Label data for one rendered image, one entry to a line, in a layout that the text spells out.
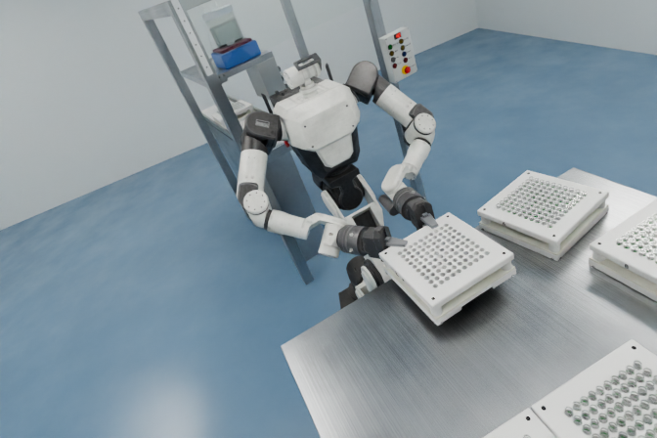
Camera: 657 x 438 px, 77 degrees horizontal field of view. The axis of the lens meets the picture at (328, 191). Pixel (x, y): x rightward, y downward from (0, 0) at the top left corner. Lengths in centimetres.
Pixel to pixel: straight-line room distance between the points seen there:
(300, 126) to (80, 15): 452
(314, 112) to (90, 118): 472
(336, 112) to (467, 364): 86
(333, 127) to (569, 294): 85
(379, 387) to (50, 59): 534
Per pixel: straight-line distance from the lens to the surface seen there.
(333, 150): 147
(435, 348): 108
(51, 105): 597
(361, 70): 152
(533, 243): 126
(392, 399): 103
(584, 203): 131
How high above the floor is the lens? 174
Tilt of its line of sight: 30 degrees down
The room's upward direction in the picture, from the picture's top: 21 degrees counter-clockwise
